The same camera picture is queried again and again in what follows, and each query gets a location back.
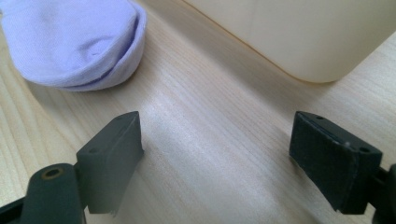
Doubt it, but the white cloth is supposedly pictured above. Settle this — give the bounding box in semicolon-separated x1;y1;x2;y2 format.
0;0;148;92

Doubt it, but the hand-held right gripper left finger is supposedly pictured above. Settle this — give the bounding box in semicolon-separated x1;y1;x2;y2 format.
76;110;145;217

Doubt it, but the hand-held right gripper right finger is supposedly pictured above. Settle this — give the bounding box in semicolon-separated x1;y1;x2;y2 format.
289;110;383;216

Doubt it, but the cream compartment organizer box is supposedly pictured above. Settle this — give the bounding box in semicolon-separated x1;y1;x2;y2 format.
183;0;396;84

